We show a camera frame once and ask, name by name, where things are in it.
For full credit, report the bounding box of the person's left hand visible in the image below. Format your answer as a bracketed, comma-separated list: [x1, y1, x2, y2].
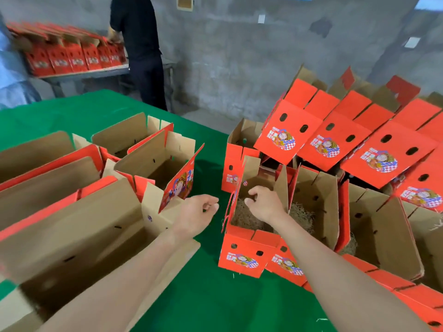
[169, 194, 220, 239]

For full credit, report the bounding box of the person's right hand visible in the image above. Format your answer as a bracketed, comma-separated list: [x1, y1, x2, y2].
[244, 185, 288, 227]

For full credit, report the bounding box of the person's right forearm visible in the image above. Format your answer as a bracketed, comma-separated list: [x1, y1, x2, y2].
[266, 211, 436, 332]

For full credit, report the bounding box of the person's left forearm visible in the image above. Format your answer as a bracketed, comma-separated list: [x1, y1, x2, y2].
[38, 225, 189, 332]

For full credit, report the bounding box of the group of red boxes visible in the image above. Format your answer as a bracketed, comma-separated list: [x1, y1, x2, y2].
[0, 112, 206, 332]

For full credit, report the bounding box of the white blue wall poster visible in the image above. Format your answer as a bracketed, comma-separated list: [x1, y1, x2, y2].
[415, 0, 443, 12]

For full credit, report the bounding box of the grey metal table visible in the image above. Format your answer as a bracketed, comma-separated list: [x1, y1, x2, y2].
[31, 60, 178, 101]

